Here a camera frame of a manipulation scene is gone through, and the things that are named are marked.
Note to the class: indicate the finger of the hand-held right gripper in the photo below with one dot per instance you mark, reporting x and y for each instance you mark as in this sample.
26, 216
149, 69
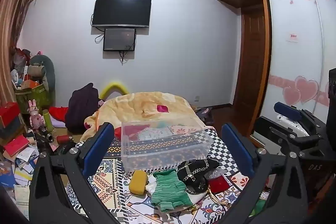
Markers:
273, 136
286, 111

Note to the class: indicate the black flashlight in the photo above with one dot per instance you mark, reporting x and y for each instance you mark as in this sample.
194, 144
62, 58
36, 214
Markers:
46, 134

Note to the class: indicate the green cloth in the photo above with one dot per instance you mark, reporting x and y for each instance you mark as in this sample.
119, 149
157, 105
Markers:
258, 207

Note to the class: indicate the dark bag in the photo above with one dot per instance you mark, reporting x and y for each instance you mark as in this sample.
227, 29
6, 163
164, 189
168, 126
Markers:
204, 113

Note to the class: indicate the red cloth pouch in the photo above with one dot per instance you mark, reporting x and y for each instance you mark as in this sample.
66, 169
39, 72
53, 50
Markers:
219, 184

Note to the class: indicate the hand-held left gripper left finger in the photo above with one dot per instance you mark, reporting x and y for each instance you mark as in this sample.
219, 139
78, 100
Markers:
98, 146

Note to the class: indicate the green shopping bag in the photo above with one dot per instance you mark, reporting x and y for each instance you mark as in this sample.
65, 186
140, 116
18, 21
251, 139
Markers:
35, 98

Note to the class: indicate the patterned bedsheet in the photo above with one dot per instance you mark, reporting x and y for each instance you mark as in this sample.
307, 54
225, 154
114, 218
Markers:
113, 182

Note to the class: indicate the small black wall monitor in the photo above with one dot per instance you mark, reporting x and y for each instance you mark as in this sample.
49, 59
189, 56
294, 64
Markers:
119, 39

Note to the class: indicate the pink rabbit toy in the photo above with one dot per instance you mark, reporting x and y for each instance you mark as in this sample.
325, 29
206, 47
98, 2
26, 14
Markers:
34, 115

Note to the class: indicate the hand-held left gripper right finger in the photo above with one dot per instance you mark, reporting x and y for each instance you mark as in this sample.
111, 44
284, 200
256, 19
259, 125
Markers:
237, 150

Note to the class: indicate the red cylinder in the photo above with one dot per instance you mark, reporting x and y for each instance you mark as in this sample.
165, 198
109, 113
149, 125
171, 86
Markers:
64, 139

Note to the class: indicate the white wardrobe door with hearts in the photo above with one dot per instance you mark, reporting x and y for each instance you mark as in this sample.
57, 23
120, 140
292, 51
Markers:
294, 61

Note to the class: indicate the yellow sponge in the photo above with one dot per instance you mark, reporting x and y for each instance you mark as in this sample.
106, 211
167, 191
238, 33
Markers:
138, 182

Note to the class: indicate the pile of papers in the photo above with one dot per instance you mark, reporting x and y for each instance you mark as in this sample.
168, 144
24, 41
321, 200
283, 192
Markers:
22, 163

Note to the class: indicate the red cloth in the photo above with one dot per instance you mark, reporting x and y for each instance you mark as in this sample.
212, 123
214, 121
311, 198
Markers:
59, 112

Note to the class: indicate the black wall television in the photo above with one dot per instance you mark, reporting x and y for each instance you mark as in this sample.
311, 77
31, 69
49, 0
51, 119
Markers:
122, 11

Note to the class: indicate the red book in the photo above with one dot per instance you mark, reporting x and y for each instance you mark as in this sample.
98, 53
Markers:
16, 145

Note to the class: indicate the grey green plush cushion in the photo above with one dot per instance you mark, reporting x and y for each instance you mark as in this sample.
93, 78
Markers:
48, 74

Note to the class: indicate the dark purple clothing pile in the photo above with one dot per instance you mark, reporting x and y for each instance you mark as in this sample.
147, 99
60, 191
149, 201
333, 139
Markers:
81, 108

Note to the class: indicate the brown wooden door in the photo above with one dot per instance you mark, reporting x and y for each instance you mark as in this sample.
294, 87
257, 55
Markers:
250, 61

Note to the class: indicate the yellow fleece blanket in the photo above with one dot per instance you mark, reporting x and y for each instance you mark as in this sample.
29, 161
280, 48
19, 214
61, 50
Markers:
131, 106

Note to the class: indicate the red gift box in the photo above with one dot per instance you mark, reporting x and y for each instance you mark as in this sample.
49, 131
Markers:
9, 113

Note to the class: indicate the clear plastic storage box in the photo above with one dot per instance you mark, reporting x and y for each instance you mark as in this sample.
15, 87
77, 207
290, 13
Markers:
168, 145

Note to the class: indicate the brown striped curtain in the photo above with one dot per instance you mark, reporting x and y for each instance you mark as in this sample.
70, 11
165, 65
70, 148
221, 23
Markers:
13, 16

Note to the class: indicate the green cylinder bottle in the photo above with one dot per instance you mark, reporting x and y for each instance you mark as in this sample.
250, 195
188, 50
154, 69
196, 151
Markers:
48, 120

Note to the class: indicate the yellow curved cushion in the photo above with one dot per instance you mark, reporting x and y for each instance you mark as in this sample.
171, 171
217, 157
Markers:
114, 85

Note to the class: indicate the grey glittery cloth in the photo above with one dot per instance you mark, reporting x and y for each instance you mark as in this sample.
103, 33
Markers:
213, 174

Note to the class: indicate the green knitted garment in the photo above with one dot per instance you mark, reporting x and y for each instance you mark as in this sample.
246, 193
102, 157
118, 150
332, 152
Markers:
169, 190

